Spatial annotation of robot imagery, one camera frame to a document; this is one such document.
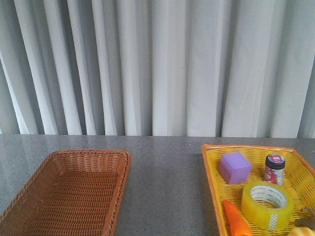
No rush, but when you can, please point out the yellow plastic mesh basket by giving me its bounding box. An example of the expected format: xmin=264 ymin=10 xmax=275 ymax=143
xmin=202 ymin=144 xmax=315 ymax=236

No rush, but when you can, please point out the orange toy carrot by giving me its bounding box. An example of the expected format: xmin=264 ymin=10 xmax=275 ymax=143
xmin=222 ymin=200 xmax=253 ymax=236

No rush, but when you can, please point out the brown toy piece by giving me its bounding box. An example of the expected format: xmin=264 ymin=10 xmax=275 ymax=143
xmin=295 ymin=207 xmax=315 ymax=230

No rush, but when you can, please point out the small jar with dark lid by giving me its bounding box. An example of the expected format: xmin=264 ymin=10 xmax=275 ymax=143
xmin=264 ymin=153 xmax=285 ymax=185

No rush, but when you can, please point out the yellow packing tape roll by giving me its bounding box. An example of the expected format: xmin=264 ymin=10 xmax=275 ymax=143
xmin=241 ymin=181 xmax=294 ymax=231

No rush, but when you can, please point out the purple foam cube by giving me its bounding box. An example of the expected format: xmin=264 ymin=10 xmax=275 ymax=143
xmin=218 ymin=152 xmax=252 ymax=184

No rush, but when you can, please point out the brown wicker basket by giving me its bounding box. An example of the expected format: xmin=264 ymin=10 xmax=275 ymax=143
xmin=0 ymin=149 xmax=131 ymax=236

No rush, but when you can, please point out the white pleated curtain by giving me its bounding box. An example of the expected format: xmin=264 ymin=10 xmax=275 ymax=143
xmin=0 ymin=0 xmax=315 ymax=138

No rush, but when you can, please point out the yellow toy fruit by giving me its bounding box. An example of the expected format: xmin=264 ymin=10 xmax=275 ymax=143
xmin=287 ymin=227 xmax=315 ymax=236

